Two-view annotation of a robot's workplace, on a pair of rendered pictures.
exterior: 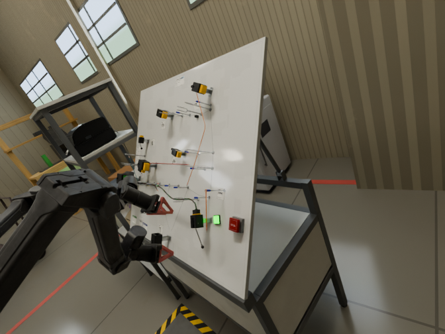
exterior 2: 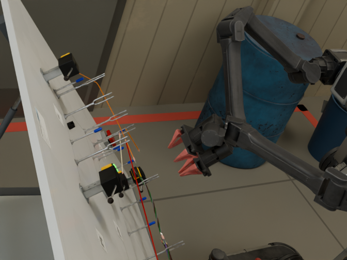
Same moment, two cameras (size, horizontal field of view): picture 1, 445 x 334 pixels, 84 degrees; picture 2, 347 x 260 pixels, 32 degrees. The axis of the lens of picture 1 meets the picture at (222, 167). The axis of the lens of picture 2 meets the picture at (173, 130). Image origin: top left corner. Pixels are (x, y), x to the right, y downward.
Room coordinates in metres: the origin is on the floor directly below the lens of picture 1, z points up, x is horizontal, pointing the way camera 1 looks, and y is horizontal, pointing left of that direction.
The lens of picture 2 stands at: (2.49, 0.32, 2.51)
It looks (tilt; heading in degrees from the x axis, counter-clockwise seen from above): 37 degrees down; 183
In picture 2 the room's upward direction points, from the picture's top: 23 degrees clockwise
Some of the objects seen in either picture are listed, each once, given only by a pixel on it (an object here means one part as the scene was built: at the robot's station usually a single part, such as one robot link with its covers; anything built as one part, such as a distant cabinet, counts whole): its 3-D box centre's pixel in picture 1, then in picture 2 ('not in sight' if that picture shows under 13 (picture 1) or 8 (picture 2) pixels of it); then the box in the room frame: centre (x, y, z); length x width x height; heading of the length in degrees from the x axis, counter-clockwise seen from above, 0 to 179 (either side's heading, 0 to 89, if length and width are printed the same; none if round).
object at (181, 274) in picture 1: (171, 263); not in sight; (1.41, 0.60, 0.60); 0.55 x 0.02 x 0.39; 35
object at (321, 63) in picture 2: not in sight; (320, 67); (0.29, 0.66, 1.45); 0.09 x 0.08 x 0.12; 44
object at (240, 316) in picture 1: (223, 299); not in sight; (0.96, 0.29, 0.60); 0.55 x 0.03 x 0.39; 35
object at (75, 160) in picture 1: (133, 197); not in sight; (2.05, 0.83, 0.92); 0.61 x 0.51 x 1.85; 35
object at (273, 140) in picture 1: (240, 130); not in sight; (3.05, -0.40, 0.76); 0.77 x 0.69 x 1.52; 44
